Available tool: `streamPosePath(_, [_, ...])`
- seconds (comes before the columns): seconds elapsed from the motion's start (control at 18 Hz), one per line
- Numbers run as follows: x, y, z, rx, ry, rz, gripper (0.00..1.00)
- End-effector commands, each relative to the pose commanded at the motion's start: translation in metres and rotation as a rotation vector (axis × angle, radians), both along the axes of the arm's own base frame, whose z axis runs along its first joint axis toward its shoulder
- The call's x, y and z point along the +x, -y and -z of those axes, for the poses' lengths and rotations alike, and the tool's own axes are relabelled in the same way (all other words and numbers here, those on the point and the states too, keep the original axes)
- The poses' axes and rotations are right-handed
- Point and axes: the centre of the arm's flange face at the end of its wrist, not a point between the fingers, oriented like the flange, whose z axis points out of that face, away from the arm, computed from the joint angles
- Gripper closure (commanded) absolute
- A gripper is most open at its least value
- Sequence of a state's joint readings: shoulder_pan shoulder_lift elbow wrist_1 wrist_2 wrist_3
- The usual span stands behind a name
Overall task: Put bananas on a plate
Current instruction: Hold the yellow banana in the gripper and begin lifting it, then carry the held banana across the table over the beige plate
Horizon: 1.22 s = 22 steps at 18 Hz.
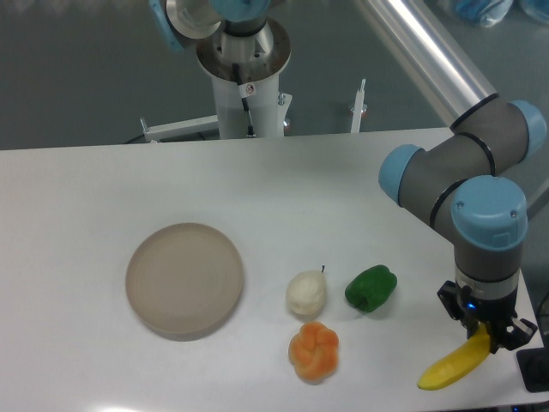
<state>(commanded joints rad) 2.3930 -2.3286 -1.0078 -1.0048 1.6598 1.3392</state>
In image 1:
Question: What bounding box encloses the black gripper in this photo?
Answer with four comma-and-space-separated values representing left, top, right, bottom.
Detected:
437, 275, 538, 354

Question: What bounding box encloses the yellow banana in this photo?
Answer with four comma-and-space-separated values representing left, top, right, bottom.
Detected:
417, 324, 491, 391

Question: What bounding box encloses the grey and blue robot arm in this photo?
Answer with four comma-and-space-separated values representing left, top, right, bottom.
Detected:
148, 1, 547, 352

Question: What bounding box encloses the beige round plate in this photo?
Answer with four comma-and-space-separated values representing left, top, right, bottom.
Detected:
125, 223, 244, 342

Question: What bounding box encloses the black box at table edge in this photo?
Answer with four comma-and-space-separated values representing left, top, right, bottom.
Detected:
516, 348, 548, 393

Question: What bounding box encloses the green bell pepper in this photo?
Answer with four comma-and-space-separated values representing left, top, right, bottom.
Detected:
344, 264, 397, 313

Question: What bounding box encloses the orange peeled mandarin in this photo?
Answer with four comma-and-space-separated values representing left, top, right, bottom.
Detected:
288, 321, 340, 384

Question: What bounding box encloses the white pear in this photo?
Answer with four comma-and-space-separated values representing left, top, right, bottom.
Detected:
286, 270, 327, 318

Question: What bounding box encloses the blue plastic bag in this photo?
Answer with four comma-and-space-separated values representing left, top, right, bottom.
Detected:
437, 0, 548, 28

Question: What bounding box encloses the white bracket post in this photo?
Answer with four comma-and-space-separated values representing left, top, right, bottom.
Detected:
350, 78, 367, 134

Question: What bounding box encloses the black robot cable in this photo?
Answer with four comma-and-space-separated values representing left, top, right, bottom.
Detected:
232, 63, 256, 138

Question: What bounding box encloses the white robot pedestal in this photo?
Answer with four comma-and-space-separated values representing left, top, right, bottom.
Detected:
141, 17, 292, 142

